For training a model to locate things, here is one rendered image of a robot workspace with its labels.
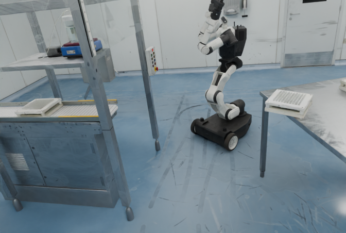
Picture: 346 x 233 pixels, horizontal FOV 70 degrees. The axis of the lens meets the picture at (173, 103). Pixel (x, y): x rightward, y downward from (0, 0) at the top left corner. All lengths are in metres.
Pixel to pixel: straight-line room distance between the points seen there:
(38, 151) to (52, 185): 0.37
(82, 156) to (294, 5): 4.51
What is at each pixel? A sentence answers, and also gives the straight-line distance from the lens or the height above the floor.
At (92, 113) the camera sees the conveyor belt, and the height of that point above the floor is 0.91.
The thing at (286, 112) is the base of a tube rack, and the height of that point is 0.89.
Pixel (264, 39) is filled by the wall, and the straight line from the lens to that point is 5.39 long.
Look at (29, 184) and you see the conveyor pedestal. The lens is 2.72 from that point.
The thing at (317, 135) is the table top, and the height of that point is 0.86.
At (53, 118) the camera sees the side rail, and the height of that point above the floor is 0.94.
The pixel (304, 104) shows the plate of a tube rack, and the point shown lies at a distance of 1.79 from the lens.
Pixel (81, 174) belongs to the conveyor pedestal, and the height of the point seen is 0.38.
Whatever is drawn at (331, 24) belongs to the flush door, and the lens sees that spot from 5.64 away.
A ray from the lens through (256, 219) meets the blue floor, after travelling 2.24.
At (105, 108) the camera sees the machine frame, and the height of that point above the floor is 1.04.
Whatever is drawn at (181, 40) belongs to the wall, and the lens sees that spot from 5.37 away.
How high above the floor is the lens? 1.70
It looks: 25 degrees down
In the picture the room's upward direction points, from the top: 7 degrees counter-clockwise
